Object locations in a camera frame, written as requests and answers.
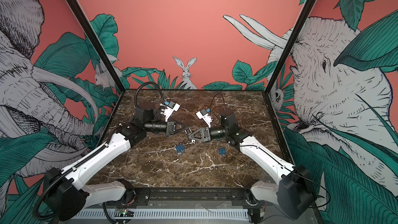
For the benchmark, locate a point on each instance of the white ventilated cable duct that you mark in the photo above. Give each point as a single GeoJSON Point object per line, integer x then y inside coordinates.
{"type": "Point", "coordinates": [190, 213]}

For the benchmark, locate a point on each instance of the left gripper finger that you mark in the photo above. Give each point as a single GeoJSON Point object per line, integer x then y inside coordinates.
{"type": "Point", "coordinates": [180, 125]}
{"type": "Point", "coordinates": [181, 131]}

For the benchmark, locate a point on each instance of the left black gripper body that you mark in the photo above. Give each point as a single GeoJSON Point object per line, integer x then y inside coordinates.
{"type": "Point", "coordinates": [158, 126]}

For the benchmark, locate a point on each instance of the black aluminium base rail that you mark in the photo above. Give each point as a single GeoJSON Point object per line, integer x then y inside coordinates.
{"type": "Point", "coordinates": [186, 194]}

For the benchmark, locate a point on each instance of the right black frame post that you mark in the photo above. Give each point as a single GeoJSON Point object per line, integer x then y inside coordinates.
{"type": "Point", "coordinates": [305, 12]}

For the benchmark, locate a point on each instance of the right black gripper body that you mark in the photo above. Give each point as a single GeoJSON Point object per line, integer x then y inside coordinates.
{"type": "Point", "coordinates": [220, 132]}

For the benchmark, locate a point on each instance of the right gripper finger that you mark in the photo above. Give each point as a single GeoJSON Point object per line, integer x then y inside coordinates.
{"type": "Point", "coordinates": [195, 139]}
{"type": "Point", "coordinates": [198, 132]}

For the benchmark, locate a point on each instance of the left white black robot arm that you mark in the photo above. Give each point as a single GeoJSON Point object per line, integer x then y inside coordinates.
{"type": "Point", "coordinates": [66, 192]}

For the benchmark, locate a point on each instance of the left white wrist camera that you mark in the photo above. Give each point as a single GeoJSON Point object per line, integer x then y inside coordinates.
{"type": "Point", "coordinates": [167, 108]}

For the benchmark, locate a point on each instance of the small green circuit board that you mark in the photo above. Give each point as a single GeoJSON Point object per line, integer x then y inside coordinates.
{"type": "Point", "coordinates": [123, 213]}

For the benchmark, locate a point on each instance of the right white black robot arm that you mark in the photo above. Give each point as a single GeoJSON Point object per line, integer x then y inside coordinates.
{"type": "Point", "coordinates": [293, 188]}

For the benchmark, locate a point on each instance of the black frame post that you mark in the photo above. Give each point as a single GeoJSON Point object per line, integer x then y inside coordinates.
{"type": "Point", "coordinates": [305, 12]}
{"type": "Point", "coordinates": [94, 40]}

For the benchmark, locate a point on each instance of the blue padlock front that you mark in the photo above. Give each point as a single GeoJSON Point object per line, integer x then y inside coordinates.
{"type": "Point", "coordinates": [222, 150]}

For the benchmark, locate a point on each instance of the blue padlock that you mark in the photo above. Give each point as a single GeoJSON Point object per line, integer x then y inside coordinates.
{"type": "Point", "coordinates": [222, 150]}
{"type": "Point", "coordinates": [180, 148]}

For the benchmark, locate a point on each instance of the left black frame post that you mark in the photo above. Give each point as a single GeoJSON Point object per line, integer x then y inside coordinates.
{"type": "Point", "coordinates": [94, 40]}

